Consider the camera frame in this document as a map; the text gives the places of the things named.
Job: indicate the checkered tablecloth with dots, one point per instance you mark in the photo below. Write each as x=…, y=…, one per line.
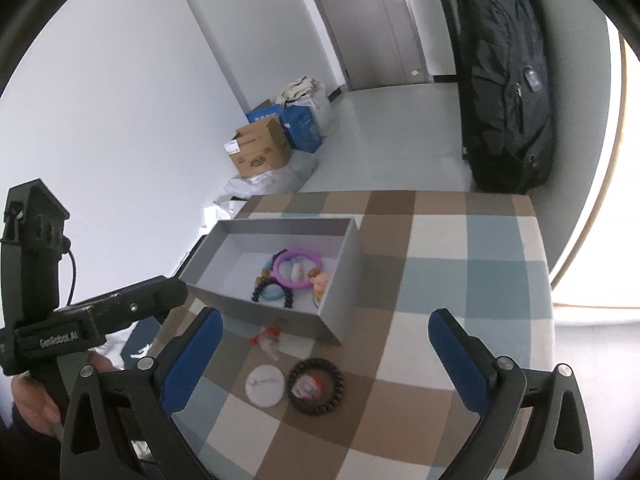
x=478, y=256

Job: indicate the brown cardboard box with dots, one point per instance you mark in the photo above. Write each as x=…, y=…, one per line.
x=259, y=147

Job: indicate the white cloth bag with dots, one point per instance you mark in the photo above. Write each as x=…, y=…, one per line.
x=311, y=93

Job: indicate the blue jordan bag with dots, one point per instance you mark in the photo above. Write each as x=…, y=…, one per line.
x=140, y=341

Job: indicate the blue cardboard box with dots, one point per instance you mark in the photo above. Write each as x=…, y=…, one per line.
x=298, y=123

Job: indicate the grey open cardboard box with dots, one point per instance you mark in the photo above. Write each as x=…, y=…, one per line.
x=256, y=271

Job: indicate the left hand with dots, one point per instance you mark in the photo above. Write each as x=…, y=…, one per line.
x=33, y=407

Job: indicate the clear plastic bags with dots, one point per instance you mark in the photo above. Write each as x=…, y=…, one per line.
x=287, y=179

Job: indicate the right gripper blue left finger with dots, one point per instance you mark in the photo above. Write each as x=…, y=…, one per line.
x=164, y=388

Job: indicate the red round disc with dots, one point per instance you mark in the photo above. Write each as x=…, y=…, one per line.
x=307, y=388

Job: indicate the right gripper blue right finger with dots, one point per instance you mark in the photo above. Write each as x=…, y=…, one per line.
x=493, y=392

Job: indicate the white round pin badge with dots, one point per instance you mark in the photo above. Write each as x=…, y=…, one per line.
x=265, y=386

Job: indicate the red clear plastic packet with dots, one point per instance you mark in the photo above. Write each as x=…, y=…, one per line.
x=268, y=341

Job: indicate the black backpack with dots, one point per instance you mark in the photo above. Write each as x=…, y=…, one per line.
x=507, y=116

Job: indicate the grey door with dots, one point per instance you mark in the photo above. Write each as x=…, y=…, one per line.
x=376, y=42

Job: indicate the pink pig charm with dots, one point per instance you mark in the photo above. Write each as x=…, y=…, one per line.
x=319, y=281

